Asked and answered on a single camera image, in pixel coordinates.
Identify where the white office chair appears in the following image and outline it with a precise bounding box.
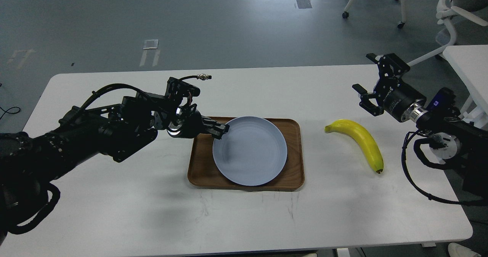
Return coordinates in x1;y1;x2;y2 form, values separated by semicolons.
408;0;487;66

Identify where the brown wooden tray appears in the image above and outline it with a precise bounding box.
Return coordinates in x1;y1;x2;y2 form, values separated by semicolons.
188;118;305;191

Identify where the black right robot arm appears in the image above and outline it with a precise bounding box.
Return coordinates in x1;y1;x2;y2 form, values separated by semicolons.
352;53;487;206

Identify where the white side table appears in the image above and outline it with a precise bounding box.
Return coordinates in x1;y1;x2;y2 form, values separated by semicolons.
443;45;488;130

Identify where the yellow banana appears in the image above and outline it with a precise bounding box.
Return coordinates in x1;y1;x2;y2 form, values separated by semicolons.
324;119;384;174

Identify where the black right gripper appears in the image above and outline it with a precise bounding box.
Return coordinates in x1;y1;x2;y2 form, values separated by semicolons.
352;53;426;122

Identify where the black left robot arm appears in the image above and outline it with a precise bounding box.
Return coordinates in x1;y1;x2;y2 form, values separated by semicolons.
0;77;230;235

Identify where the black floor cable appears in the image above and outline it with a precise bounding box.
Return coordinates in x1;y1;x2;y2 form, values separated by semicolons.
0;82;21;120

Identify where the white shoe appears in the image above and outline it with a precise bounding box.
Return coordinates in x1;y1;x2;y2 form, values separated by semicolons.
448;243;481;257

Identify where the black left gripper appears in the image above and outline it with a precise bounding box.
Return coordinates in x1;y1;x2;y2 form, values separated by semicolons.
166;109;230;140

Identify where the light blue plate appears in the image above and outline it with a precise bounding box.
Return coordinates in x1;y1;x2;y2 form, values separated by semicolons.
212;116;288;187

